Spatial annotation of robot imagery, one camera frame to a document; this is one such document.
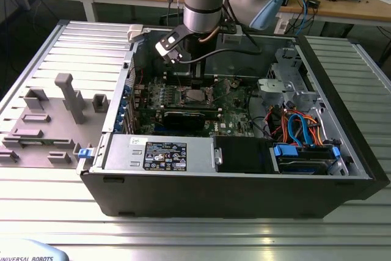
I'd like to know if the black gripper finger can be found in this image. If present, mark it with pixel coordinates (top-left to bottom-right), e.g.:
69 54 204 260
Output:
197 58 205 89
191 58 199 88

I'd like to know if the metal socket cover frame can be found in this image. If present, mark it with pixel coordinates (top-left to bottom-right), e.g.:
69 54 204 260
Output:
206 78 232 101

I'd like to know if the silver CPU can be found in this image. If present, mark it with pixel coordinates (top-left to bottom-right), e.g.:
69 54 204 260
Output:
184 89 206 102

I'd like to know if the RAM slot with white clips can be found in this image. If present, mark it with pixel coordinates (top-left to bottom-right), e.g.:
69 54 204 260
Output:
164 72 218 77
165 77 218 83

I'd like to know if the CPU socket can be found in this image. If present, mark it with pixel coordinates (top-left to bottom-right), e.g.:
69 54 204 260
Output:
178 84 215 107

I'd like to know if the copper tube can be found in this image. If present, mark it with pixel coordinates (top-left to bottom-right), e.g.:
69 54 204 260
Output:
197 26 219 43

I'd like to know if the black graphics card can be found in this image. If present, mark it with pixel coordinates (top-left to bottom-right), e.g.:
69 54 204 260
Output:
163 110 206 131

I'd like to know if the green motherboard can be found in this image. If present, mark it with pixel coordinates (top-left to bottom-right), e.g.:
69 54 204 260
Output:
134 73 255 137

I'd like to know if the pale grey plastic clip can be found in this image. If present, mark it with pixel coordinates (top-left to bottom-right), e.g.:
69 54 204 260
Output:
126 24 145 43

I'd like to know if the silver metal drive cage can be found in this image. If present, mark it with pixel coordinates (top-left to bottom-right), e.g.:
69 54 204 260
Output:
256 46 325 112

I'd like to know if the white labelled box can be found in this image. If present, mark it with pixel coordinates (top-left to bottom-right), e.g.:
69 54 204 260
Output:
273 13 290 34

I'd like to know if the silver power supply unit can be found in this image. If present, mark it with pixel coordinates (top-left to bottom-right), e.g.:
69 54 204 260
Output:
101 134 215 174

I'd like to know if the blue disk carrier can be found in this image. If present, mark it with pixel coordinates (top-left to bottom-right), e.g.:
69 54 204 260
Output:
273 142 342 177

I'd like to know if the black PC case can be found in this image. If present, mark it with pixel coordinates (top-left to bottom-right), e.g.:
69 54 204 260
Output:
76 25 390 219

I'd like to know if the blue case latch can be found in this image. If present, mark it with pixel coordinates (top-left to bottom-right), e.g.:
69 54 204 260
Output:
78 147 93 161

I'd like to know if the hard disk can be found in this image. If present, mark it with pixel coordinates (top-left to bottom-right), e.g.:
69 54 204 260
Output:
278 156 333 177

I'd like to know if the grey parts rack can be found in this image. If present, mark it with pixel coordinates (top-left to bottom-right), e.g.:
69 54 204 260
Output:
0 72 111 169

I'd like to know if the green RAM stick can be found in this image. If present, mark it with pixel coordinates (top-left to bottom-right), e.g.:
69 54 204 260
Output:
17 139 55 147

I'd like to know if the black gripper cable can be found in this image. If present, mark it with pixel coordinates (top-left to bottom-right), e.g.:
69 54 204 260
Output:
179 33 263 65

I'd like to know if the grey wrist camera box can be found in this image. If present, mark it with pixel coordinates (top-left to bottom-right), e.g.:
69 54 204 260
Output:
221 32 244 45

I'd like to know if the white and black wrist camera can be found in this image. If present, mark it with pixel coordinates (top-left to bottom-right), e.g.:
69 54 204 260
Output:
155 25 185 65

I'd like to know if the red cable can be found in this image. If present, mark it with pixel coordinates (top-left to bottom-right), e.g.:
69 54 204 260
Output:
263 106 276 128

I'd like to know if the thin blue cable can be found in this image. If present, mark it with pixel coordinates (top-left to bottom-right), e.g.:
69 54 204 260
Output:
300 0 310 34

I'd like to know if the blue flat cable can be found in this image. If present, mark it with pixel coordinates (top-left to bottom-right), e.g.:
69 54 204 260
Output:
288 113 316 148

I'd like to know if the orange cable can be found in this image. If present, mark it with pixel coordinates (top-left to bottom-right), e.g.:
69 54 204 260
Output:
280 107 324 146

